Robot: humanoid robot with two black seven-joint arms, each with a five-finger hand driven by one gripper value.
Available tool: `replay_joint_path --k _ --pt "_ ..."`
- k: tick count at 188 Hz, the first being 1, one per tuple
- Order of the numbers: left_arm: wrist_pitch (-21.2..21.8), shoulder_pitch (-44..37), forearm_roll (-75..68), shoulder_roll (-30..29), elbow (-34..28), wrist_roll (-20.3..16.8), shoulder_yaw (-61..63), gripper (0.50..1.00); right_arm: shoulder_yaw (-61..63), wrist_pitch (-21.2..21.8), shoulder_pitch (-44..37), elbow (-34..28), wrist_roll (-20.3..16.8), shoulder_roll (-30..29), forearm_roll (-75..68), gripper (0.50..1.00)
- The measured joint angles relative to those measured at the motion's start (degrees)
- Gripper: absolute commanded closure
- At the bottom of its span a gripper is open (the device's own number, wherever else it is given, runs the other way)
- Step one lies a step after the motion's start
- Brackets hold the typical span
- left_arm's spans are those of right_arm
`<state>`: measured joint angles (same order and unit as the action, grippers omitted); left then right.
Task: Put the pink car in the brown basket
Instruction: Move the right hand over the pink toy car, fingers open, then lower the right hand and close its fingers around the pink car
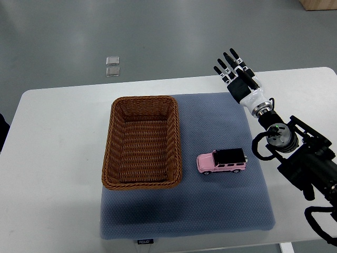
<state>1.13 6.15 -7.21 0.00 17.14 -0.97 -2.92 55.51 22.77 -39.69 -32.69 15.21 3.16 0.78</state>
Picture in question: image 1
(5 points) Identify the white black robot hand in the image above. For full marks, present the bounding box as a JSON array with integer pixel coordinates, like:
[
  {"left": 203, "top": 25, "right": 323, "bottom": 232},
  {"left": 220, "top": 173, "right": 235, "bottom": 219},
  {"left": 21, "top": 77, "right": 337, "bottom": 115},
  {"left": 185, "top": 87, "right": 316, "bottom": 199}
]
[{"left": 213, "top": 48, "right": 273, "bottom": 118}]

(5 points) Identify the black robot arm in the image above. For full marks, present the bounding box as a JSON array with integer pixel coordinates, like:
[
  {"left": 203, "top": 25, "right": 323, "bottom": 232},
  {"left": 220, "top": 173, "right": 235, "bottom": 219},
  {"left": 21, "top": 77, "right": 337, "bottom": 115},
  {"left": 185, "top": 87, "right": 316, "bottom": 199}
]
[{"left": 214, "top": 48, "right": 336, "bottom": 246}]

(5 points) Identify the pink toy car black roof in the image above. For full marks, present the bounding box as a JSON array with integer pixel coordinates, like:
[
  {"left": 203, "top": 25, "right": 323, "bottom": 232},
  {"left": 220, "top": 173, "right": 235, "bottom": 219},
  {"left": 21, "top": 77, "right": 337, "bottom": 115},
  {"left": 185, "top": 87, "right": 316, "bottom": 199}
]
[{"left": 196, "top": 148, "right": 247, "bottom": 175}]

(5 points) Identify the brown wicker basket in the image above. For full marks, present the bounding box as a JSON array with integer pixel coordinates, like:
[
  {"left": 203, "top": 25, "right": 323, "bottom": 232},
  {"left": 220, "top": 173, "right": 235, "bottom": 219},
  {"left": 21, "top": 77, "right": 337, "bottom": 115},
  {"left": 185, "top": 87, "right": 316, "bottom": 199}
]
[{"left": 102, "top": 95, "right": 182, "bottom": 190}]

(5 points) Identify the wooden box corner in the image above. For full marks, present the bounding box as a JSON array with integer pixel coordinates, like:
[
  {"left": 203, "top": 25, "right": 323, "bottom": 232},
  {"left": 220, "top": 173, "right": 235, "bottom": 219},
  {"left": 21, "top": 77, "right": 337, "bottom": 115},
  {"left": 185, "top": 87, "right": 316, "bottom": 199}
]
[{"left": 299, "top": 0, "right": 337, "bottom": 11}]

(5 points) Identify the lower metal floor plate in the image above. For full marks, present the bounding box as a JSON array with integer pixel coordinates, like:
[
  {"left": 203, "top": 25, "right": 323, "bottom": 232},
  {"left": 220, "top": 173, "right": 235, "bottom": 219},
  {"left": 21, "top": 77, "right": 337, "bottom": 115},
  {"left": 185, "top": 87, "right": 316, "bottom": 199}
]
[{"left": 105, "top": 66, "right": 120, "bottom": 77}]

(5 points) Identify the metal floor plate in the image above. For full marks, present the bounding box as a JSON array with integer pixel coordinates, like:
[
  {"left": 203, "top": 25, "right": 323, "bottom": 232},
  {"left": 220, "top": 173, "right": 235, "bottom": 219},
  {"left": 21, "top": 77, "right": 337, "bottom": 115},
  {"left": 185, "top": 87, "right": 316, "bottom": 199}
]
[
  {"left": 106, "top": 56, "right": 120, "bottom": 66},
  {"left": 105, "top": 66, "right": 120, "bottom": 77}
]

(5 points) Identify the upper metal floor plate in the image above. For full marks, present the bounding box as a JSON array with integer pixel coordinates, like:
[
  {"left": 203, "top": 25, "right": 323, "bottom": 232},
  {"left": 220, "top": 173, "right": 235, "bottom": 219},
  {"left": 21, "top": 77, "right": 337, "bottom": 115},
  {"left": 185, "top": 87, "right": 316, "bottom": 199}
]
[{"left": 106, "top": 56, "right": 120, "bottom": 66}]

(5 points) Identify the blue grey fabric mat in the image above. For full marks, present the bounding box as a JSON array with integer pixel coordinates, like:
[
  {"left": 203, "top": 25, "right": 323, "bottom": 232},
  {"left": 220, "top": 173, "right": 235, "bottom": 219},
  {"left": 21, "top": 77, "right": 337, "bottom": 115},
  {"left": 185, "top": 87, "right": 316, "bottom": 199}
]
[{"left": 101, "top": 93, "right": 275, "bottom": 240}]

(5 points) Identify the white table leg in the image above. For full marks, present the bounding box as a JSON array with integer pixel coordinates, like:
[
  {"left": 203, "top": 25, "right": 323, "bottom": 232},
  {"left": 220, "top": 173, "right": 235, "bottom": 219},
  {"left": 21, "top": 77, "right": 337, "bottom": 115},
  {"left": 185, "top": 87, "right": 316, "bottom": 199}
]
[{"left": 279, "top": 242, "right": 294, "bottom": 253}]

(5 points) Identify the dark object at left edge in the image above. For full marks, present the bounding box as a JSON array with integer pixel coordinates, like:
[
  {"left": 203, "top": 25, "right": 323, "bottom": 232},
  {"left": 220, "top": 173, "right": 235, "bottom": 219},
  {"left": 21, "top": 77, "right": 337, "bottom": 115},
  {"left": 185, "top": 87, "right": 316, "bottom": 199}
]
[{"left": 0, "top": 114, "right": 10, "bottom": 151}]

